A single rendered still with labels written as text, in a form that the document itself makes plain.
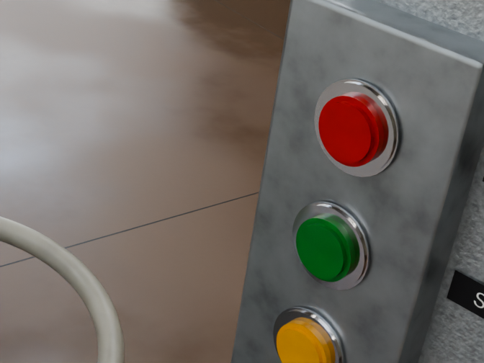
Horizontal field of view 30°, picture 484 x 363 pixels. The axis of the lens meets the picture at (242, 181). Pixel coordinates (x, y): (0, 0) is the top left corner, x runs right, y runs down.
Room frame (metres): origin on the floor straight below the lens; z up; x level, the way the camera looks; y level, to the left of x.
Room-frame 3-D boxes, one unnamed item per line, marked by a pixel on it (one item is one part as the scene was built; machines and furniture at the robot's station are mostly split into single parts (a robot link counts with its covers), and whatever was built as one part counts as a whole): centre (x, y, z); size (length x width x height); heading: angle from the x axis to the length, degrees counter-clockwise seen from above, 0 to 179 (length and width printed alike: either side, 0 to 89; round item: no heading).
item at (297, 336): (0.29, -0.04, 1.39); 0.03 x 0.01 x 0.03; 53
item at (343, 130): (0.29, -0.04, 1.49); 0.03 x 0.01 x 0.03; 53
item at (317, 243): (0.29, -0.04, 1.44); 0.03 x 0.01 x 0.03; 53
